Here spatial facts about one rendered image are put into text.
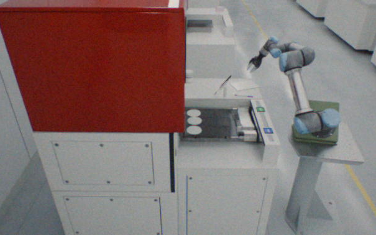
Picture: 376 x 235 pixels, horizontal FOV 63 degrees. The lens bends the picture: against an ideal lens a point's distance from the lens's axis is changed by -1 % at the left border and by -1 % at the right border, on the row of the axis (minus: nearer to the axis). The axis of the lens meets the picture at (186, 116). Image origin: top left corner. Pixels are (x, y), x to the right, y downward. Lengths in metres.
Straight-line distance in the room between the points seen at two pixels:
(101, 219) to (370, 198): 2.35
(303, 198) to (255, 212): 0.51
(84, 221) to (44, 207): 1.02
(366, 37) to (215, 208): 5.08
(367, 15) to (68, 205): 5.72
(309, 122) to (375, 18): 4.67
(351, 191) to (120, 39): 2.58
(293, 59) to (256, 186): 0.83
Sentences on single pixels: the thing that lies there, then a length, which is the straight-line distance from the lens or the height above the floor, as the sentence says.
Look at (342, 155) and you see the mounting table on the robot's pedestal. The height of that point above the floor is 0.82.
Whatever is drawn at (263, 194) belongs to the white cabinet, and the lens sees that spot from 2.14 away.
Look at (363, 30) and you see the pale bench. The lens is 6.54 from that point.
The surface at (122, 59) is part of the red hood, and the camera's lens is 1.36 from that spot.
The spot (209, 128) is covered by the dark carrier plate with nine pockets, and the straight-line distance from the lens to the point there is 2.13.
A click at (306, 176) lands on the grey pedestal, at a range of 2.48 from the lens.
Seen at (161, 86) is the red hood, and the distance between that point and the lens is 1.39.
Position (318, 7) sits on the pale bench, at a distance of 8.51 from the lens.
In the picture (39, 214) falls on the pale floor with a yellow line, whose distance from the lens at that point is 3.01.
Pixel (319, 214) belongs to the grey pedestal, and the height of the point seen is 0.07.
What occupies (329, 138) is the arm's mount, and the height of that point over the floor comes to 0.87.
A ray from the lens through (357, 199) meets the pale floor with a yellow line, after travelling 3.24.
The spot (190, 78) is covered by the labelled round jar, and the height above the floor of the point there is 1.01.
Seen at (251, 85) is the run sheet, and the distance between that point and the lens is 2.58.
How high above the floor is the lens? 2.11
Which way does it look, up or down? 33 degrees down
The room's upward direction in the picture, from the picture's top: straight up
